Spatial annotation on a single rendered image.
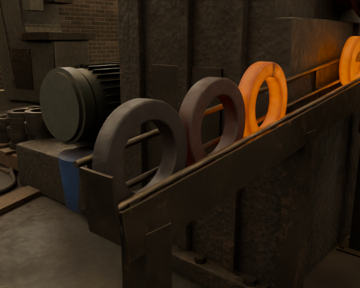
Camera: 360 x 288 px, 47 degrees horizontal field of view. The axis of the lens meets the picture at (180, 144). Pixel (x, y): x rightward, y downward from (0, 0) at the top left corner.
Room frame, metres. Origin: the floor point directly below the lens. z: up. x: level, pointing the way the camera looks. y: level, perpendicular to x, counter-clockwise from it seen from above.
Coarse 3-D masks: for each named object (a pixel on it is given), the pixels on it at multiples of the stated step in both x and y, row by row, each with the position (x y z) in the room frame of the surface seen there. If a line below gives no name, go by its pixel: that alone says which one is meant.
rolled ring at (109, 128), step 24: (120, 120) 0.57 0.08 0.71; (144, 120) 0.61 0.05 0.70; (168, 120) 0.65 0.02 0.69; (96, 144) 0.57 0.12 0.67; (120, 144) 0.57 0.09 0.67; (168, 144) 0.67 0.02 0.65; (96, 168) 0.56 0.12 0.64; (120, 168) 0.57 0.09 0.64; (168, 168) 0.66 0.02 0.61; (120, 192) 0.57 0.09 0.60
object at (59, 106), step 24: (72, 72) 1.98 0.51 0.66; (96, 72) 2.07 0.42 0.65; (48, 96) 2.06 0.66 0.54; (72, 96) 1.92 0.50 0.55; (96, 96) 1.97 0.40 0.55; (120, 96) 2.08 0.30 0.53; (48, 120) 2.07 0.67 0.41; (72, 120) 1.93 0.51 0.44; (96, 120) 1.96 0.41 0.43; (24, 144) 2.20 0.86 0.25; (48, 144) 2.20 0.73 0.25; (72, 144) 2.20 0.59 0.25; (24, 168) 2.17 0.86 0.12; (48, 168) 2.01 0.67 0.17; (48, 192) 2.02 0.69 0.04
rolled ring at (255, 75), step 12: (252, 72) 0.86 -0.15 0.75; (264, 72) 0.87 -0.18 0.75; (276, 72) 0.91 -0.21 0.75; (240, 84) 0.85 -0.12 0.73; (252, 84) 0.83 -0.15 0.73; (276, 84) 0.93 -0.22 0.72; (252, 96) 0.83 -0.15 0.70; (276, 96) 0.94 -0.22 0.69; (252, 108) 0.83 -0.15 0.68; (276, 108) 0.94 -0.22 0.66; (252, 120) 0.83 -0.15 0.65; (264, 120) 0.94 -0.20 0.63; (252, 132) 0.84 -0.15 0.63
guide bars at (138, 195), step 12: (348, 84) 1.20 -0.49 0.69; (324, 96) 1.08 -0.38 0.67; (300, 108) 0.98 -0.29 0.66; (276, 120) 0.89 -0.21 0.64; (264, 132) 0.84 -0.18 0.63; (240, 144) 0.77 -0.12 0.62; (216, 156) 0.71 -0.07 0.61; (192, 168) 0.66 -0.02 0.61; (168, 180) 0.62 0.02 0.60; (144, 192) 0.58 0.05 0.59; (120, 204) 0.54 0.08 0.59; (132, 204) 0.56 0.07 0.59
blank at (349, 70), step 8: (352, 40) 1.27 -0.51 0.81; (344, 48) 1.26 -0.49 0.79; (352, 48) 1.25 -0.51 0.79; (344, 56) 1.25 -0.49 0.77; (352, 56) 1.24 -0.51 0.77; (344, 64) 1.24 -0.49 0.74; (352, 64) 1.25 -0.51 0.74; (344, 72) 1.25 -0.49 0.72; (352, 72) 1.26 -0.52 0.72; (344, 80) 1.26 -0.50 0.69; (352, 80) 1.27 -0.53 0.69
